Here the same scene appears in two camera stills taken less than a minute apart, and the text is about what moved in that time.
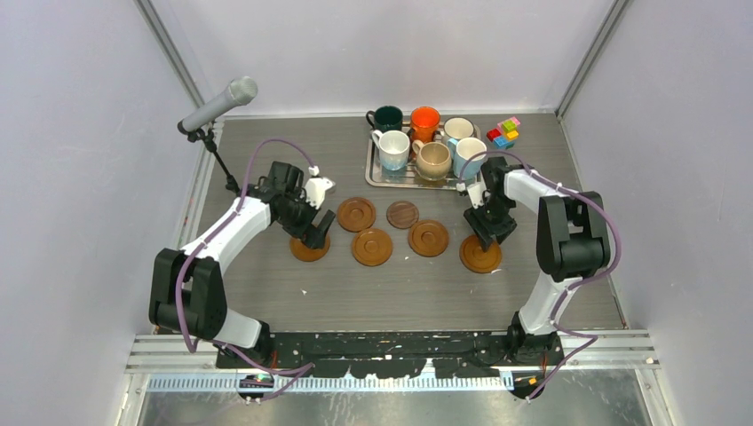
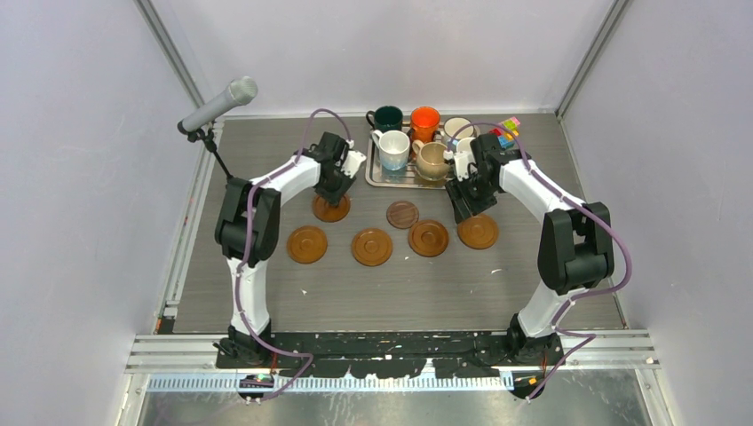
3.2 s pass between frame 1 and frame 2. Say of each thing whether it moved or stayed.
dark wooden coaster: stayed
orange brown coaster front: moved
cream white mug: stayed
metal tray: stayed
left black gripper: moved
